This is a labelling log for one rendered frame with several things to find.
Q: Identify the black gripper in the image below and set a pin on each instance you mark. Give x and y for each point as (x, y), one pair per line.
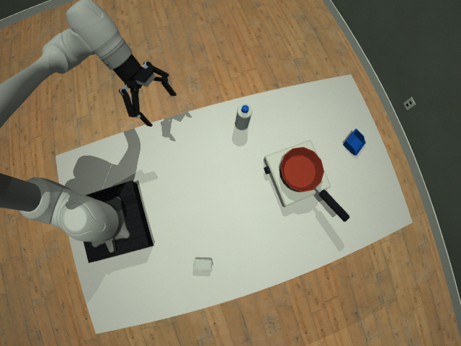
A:
(126, 72)

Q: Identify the blue plastic stacking bin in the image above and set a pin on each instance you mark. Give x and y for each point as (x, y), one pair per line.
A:
(355, 143)

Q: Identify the red frying pan with black handle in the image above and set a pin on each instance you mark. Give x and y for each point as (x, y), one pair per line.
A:
(302, 170)

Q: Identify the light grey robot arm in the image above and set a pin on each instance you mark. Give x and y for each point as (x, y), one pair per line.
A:
(91, 32)

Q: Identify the grey bottle with blue cap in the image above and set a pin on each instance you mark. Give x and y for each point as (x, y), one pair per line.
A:
(243, 117)

